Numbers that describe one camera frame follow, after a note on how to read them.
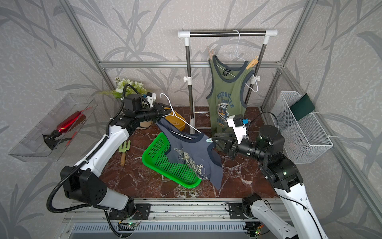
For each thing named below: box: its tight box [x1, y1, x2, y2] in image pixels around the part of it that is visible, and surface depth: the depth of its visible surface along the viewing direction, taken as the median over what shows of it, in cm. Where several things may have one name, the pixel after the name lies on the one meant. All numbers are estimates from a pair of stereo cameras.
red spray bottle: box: [41, 111, 87, 150], surface depth 65 cm
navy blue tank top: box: [157, 118, 224, 190], surface depth 71 cm
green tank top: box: [205, 55, 255, 135], surface depth 84 cm
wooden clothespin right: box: [246, 55, 260, 70], surface depth 67 cm
